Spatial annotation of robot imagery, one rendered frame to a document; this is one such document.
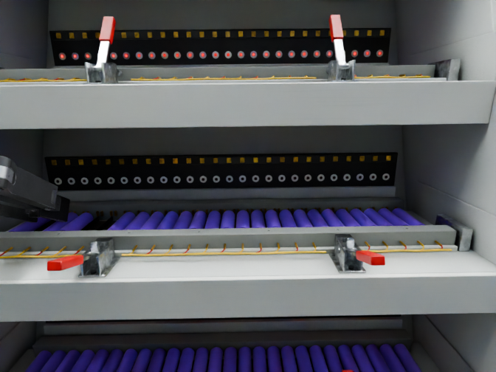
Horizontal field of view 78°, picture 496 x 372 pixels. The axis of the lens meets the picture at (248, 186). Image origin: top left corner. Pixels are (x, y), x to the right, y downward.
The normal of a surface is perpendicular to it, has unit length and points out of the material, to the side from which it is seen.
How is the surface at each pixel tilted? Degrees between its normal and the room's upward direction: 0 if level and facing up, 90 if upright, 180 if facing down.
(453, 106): 110
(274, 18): 90
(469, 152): 90
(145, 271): 20
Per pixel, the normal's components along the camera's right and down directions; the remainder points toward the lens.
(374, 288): 0.01, 0.26
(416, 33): -1.00, 0.01
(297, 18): 0.01, -0.08
